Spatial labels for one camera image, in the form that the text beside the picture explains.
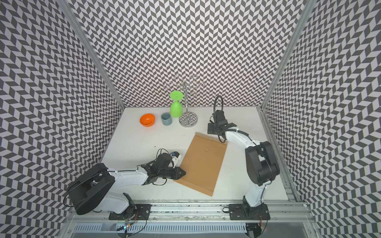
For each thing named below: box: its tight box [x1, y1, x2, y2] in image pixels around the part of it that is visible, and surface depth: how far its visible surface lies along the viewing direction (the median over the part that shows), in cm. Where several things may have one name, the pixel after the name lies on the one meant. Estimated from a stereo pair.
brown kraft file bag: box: [173, 132, 228, 197], surface depth 91 cm
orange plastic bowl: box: [139, 113, 156, 128], surface depth 109 cm
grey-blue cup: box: [160, 112, 173, 126], surface depth 109 cm
